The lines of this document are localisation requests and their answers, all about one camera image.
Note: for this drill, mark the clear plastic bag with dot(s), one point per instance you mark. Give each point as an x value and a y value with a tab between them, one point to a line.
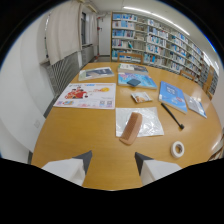
150	122

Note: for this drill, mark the white tape roll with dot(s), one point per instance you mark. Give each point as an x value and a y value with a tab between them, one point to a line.
177	149

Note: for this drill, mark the green-white book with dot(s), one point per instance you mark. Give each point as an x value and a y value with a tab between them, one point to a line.
132	68

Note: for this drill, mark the thin blue-grey booklet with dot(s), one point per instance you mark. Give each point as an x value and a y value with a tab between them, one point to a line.
195	105

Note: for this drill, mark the grey magazine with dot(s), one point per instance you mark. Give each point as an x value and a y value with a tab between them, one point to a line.
96	73

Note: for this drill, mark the wall radiator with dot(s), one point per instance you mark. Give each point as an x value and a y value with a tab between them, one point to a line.
63	71

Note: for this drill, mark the library bookshelf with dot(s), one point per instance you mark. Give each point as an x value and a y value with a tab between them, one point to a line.
156	41

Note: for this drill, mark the colourful advertising poster sheet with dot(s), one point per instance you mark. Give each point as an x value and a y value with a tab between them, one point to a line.
87	95

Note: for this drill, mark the wooden chair with curved back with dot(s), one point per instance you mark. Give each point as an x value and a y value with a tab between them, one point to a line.
188	75

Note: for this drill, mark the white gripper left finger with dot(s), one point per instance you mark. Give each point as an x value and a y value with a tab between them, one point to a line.
68	168

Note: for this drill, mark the light blue picture book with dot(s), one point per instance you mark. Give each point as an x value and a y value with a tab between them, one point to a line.
146	81

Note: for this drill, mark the white curtain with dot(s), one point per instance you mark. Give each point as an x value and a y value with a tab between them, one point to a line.
63	31

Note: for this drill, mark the ceiling light strip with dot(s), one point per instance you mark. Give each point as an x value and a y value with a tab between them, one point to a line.
155	16

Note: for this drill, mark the blue thick book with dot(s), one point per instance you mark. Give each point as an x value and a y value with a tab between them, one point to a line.
172	96

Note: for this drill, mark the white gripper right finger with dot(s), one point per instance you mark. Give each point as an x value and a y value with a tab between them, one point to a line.
156	169

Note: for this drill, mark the black toothbrush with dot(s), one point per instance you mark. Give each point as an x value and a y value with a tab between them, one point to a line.
172	115

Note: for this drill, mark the small snack packet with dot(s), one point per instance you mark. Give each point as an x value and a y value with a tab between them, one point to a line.
141	97

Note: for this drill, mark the wooden comb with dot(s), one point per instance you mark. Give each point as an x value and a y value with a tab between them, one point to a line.
131	128

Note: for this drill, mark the dark blue small pouch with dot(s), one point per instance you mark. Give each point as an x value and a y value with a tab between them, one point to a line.
133	82

